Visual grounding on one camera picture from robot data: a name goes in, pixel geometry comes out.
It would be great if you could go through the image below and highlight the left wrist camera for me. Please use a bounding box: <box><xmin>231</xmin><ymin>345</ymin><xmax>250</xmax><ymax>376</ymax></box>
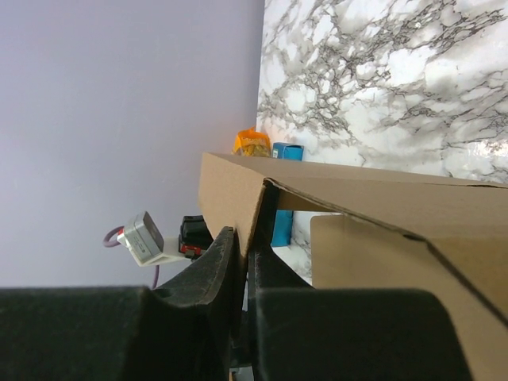
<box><xmin>116</xmin><ymin>211</ymin><xmax>186</xmax><ymax>267</ymax></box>

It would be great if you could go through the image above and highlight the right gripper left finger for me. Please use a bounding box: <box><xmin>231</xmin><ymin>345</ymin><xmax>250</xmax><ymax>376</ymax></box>
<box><xmin>1</xmin><ymin>227</ymin><xmax>238</xmax><ymax>380</ymax></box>

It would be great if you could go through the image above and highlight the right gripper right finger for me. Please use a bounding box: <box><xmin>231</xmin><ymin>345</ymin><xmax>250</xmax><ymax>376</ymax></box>
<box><xmin>248</xmin><ymin>245</ymin><xmax>472</xmax><ymax>380</ymax></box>

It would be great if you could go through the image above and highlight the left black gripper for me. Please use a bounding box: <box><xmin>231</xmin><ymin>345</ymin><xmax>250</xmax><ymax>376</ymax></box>
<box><xmin>179</xmin><ymin>215</ymin><xmax>214</xmax><ymax>260</ymax></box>

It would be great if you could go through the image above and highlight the blue toothpaste box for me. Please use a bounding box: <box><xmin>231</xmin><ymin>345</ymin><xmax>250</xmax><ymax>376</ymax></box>
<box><xmin>271</xmin><ymin>141</ymin><xmax>305</xmax><ymax>248</ymax></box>

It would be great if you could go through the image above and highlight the brown cardboard box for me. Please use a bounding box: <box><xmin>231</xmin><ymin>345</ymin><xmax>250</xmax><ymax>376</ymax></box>
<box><xmin>198</xmin><ymin>153</ymin><xmax>507</xmax><ymax>380</ymax></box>

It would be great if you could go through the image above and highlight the orange candy bag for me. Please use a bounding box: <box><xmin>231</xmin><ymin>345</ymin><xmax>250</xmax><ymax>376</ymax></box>
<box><xmin>232</xmin><ymin>126</ymin><xmax>271</xmax><ymax>157</ymax></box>

